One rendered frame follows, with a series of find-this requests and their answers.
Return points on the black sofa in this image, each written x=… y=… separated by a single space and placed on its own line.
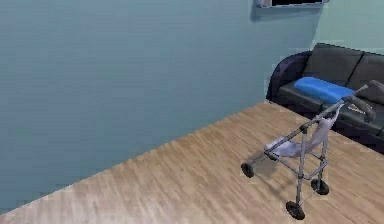
x=333 y=63

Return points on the blue cushion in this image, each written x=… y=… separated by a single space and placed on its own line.
x=322 y=89

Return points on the grey baby stroller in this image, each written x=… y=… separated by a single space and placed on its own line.
x=301 y=146

